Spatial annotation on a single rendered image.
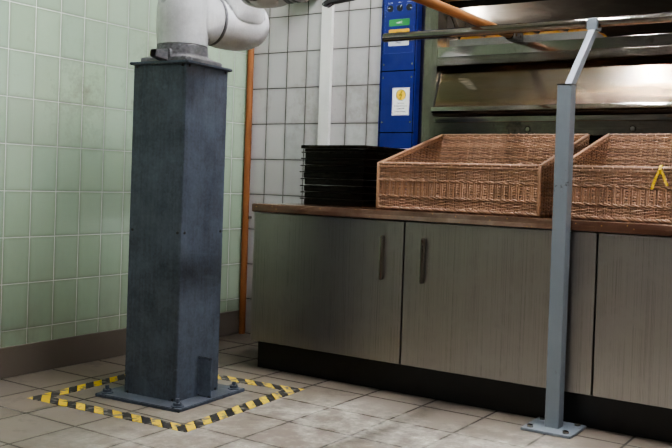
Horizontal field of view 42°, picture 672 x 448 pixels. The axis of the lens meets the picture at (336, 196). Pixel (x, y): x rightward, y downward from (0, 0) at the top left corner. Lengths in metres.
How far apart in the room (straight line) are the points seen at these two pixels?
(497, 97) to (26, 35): 1.61
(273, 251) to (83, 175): 0.71
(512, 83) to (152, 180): 1.34
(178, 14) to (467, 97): 1.14
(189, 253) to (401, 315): 0.69
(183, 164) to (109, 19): 0.87
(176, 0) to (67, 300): 1.12
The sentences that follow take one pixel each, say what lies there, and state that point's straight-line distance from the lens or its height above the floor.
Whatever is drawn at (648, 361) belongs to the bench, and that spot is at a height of 0.22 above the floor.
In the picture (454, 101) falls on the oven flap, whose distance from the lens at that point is 3.26.
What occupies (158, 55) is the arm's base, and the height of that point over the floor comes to 1.01.
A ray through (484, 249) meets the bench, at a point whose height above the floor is 0.48.
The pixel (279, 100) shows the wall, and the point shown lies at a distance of 3.71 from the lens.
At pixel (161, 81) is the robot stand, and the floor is 0.94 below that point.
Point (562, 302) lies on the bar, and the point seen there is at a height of 0.35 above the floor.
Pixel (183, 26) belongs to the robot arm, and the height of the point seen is 1.10.
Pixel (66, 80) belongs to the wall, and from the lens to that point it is 3.12.
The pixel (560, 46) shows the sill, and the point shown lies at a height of 1.16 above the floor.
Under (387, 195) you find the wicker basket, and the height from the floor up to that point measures 0.63.
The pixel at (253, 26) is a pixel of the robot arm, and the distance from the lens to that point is 2.82.
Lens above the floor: 0.66
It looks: 1 degrees down
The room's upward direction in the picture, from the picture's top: 2 degrees clockwise
